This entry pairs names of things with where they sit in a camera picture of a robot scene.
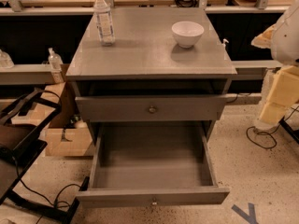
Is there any cardboard box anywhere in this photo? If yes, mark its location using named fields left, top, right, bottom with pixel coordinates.
left=29, top=63, right=96, bottom=158

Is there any small white pump bottle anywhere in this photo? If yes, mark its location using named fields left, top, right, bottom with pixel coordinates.
left=222, top=38, right=229, bottom=50

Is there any clear plastic water bottle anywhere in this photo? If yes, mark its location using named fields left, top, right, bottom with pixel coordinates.
left=93, top=0, right=115, bottom=46

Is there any black floor cable left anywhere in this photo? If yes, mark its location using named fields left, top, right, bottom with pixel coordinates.
left=13, top=159, right=82, bottom=224

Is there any black floor cable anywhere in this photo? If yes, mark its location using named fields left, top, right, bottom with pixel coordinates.
left=245, top=105, right=299, bottom=150
left=13, top=159, right=82, bottom=224

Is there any grey wooden drawer cabinet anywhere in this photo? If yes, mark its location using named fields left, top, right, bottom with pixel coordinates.
left=67, top=7, right=236, bottom=144

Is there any grey open middle drawer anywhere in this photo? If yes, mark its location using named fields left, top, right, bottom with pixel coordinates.
left=77, top=121, right=230, bottom=208

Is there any black floor cable right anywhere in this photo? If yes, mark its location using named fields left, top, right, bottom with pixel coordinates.
left=245, top=105, right=299, bottom=150

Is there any grey top drawer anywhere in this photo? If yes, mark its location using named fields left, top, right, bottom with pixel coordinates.
left=76, top=95, right=226, bottom=122

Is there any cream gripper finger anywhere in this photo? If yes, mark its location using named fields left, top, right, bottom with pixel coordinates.
left=259, top=102, right=288, bottom=125
left=267, top=65, right=299, bottom=106

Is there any clear sanitizer pump bottle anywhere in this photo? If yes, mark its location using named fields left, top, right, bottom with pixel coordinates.
left=48, top=48, right=64, bottom=83

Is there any white ceramic bowl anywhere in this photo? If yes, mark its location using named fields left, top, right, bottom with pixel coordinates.
left=172, top=21, right=205, bottom=48

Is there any black metal cart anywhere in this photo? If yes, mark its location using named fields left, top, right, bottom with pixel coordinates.
left=0, top=88, right=79, bottom=224

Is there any black stand base right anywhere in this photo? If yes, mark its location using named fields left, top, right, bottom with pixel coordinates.
left=279, top=119, right=299, bottom=144

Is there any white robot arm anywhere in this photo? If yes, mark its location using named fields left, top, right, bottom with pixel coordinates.
left=251, top=0, right=299, bottom=130

